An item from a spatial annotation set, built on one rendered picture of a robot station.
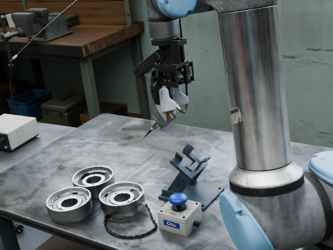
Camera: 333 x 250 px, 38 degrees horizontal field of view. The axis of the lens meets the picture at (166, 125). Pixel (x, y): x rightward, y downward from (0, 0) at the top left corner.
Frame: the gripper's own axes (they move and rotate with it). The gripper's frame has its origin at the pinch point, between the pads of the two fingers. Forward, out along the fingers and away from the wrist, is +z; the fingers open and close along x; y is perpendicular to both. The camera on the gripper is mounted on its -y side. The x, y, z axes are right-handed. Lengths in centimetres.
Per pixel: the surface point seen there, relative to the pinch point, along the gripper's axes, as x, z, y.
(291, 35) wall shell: 137, 5, -27
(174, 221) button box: -24.6, 13.8, 18.9
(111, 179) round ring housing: -18.0, 12.1, -5.4
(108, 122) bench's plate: 14.6, 12.2, -38.3
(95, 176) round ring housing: -17.8, 12.6, -11.5
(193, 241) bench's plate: -24.6, 17.3, 23.3
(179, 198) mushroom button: -21.9, 9.5, 18.9
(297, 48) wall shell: 137, 12, -24
